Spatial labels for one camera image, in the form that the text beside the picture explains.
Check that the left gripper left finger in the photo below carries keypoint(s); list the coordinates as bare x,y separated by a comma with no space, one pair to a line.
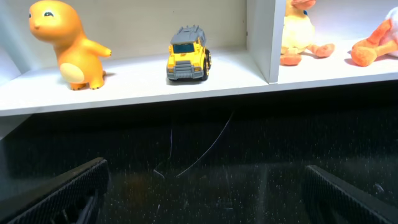
68,193

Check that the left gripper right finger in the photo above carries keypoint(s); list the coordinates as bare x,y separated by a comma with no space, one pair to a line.
332,196

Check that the white shelf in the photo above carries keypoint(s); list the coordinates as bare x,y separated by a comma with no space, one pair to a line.
140,84

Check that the yellow plush duck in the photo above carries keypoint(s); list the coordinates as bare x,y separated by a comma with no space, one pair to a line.
297,34

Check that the white plush duck with hat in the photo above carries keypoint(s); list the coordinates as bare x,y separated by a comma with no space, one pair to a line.
367,53

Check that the orange rubber dinosaur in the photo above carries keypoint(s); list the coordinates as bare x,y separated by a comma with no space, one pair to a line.
74,53

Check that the grey and yellow toy truck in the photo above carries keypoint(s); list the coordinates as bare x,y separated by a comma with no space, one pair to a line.
188,59

